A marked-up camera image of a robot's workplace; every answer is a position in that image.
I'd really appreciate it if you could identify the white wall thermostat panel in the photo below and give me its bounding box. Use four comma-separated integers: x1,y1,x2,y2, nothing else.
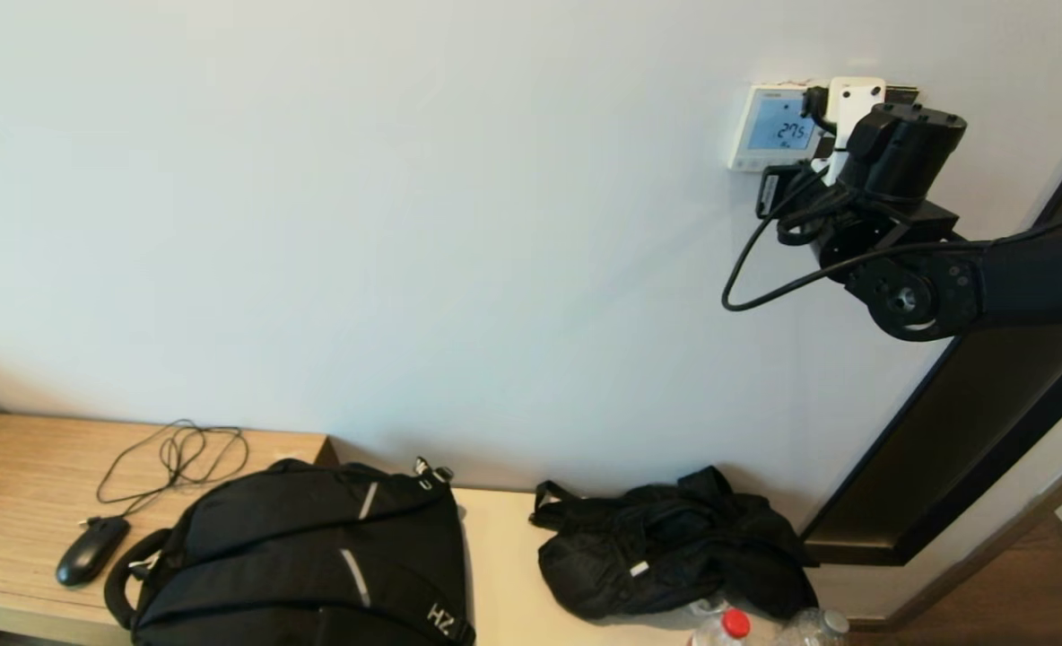
726,83,826,173

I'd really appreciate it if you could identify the crumpled black fabric bag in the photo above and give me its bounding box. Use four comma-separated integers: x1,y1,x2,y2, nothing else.
529,466,819,622

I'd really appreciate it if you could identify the brown wooden floor trim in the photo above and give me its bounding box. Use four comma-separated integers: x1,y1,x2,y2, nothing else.
849,440,1062,629

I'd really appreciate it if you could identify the white cap clear bottle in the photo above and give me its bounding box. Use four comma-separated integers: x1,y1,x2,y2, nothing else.
771,607,850,646

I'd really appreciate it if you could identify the red cap water bottle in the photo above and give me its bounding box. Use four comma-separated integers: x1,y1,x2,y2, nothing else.
691,607,752,646

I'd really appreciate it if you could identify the white low cabinet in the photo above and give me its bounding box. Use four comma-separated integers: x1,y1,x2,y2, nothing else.
450,489,792,646

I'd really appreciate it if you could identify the black backpack with grey stripes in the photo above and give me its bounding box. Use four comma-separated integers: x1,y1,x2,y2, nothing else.
105,458,476,646

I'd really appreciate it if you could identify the black computer mouse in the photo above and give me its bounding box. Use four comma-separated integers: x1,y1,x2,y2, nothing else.
56,516,132,589

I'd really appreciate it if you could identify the wooden desk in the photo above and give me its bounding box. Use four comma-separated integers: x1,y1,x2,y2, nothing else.
0,411,339,646

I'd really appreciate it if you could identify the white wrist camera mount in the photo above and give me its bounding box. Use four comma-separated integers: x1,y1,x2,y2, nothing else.
814,76,887,185

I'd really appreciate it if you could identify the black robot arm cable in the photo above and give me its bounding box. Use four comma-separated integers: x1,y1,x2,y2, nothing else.
721,83,1062,313

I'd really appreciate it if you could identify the thin black mouse cable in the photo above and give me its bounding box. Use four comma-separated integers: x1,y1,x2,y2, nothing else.
80,420,250,530

